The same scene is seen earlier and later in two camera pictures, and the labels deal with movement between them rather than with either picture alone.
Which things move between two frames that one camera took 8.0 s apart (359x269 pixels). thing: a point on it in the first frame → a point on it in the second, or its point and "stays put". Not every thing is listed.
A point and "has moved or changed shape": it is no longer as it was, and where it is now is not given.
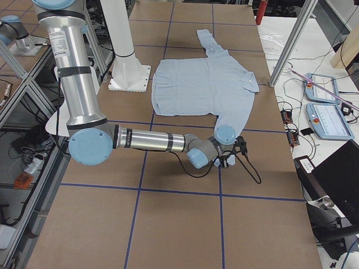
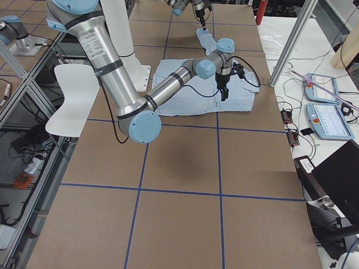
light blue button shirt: x=217 y=84 has moved or changed shape
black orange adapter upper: x=286 y=116 stays put
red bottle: x=261 y=10 stays put
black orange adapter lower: x=293 y=138 stays put
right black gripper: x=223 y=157 → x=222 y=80
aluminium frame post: x=302 y=23 stays put
